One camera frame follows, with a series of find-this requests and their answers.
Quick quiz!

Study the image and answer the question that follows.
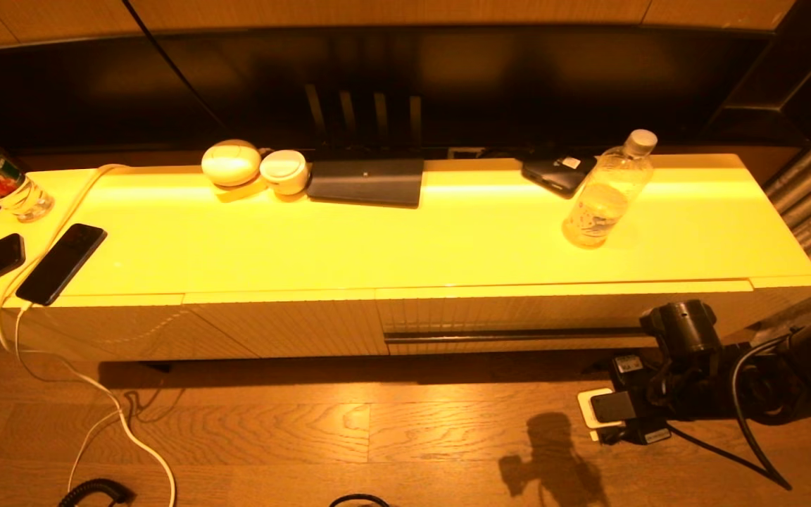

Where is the black coiled cable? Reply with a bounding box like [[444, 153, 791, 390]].
[[58, 478, 135, 507]]

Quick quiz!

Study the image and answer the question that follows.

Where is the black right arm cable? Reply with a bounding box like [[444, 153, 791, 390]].
[[659, 338, 793, 492]]

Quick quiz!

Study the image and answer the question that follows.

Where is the long white cabinet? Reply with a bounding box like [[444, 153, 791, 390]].
[[0, 154, 811, 363]]

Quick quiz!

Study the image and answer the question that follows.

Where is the dark wooden shelf unit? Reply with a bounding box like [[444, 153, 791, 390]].
[[705, 0, 811, 145]]

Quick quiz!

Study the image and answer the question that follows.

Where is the clear bottle with white cap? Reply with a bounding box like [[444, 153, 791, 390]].
[[562, 129, 658, 249]]

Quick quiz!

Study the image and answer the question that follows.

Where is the cream drawer with dark handle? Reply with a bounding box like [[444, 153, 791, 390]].
[[376, 280, 755, 355]]

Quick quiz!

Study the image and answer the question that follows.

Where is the dark grey flat box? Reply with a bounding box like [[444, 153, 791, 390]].
[[306, 158, 425, 208]]

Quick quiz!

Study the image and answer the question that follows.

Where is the white round lidded cup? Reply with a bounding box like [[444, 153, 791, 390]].
[[260, 149, 310, 196]]

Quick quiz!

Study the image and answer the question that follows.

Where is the white egg-shaped case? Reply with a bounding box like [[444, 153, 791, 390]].
[[201, 139, 263, 187]]

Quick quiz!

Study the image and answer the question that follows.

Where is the black device with white label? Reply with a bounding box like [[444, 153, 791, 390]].
[[522, 155, 598, 199]]

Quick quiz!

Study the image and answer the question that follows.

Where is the thick white power cable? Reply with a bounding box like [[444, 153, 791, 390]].
[[0, 163, 177, 507]]

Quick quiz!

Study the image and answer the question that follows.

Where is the thin black television cable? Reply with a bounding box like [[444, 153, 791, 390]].
[[122, 0, 227, 131]]

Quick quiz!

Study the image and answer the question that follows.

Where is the black television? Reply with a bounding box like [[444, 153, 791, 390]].
[[0, 25, 772, 161]]

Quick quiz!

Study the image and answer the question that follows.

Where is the thin white phone cable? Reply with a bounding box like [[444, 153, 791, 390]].
[[15, 304, 128, 494]]

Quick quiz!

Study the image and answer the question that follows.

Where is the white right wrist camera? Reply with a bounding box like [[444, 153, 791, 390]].
[[577, 387, 635, 429]]

